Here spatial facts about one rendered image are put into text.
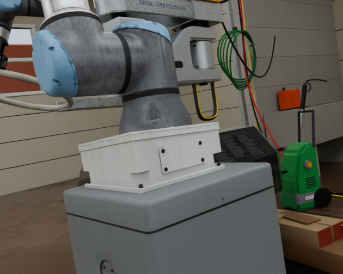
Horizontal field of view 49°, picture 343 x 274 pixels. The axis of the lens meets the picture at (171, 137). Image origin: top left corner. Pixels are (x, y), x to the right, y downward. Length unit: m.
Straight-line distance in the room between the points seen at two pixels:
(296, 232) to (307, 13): 4.51
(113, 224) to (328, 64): 6.05
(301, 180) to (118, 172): 2.80
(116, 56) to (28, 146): 7.35
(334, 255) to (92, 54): 1.80
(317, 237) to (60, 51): 1.86
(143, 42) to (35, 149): 7.36
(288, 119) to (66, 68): 4.22
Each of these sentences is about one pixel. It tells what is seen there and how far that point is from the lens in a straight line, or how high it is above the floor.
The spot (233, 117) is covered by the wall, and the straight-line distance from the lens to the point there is 8.45.
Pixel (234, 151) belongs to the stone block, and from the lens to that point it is 2.26.
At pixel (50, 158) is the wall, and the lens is 8.33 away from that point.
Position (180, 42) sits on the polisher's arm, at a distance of 2.45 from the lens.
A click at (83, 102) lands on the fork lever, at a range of 1.96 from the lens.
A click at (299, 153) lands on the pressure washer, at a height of 0.51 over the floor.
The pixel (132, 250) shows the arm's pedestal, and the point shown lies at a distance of 0.81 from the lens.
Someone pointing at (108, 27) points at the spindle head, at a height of 1.54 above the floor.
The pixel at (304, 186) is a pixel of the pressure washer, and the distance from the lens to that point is 3.57.
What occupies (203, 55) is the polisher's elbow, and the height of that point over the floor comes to 1.37.
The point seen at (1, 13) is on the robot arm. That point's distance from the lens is 1.68.
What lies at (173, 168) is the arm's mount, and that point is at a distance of 0.86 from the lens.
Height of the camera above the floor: 1.00
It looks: 3 degrees down
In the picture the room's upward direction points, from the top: 9 degrees counter-clockwise
